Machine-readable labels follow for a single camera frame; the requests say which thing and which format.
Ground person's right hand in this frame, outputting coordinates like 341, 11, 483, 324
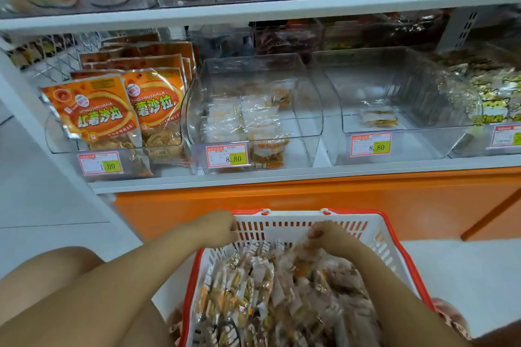
305, 219, 367, 261

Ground person's left hand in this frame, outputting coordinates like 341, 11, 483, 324
186, 210, 242, 250

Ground white red-rimmed shopping basket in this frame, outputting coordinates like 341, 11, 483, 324
179, 208, 436, 347

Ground pile of small brown snacks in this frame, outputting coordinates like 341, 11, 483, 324
194, 241, 384, 347

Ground row of clear snacks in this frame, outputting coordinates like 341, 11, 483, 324
199, 82, 294, 171

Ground white snack shelf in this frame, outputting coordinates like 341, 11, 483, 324
0, 0, 521, 195

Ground person's right forearm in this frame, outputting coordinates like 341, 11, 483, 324
342, 237, 473, 347

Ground person's left forearm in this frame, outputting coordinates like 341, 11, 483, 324
0, 224, 217, 347

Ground orange shelf base panel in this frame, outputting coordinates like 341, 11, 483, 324
114, 165, 521, 242

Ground small yellow wrapped snack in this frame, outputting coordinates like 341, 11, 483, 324
358, 107, 400, 129

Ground person's right leg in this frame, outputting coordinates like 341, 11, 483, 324
431, 298, 521, 347

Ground yellow hamster snack packets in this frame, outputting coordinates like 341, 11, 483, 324
443, 50, 521, 124

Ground white yellow price tag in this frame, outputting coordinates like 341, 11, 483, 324
487, 122, 521, 150
205, 142, 251, 170
77, 151, 125, 178
350, 130, 393, 158

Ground white wire mesh panel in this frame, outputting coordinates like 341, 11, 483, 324
8, 32, 103, 87

